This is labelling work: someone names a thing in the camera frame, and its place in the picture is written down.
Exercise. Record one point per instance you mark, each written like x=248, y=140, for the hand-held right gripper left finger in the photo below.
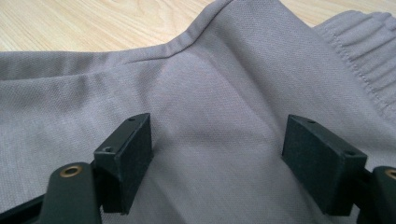
x=127, y=165

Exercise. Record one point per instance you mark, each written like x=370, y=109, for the grey pants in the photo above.
x=218, y=93

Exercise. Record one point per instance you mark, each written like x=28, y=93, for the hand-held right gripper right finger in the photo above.
x=323, y=168

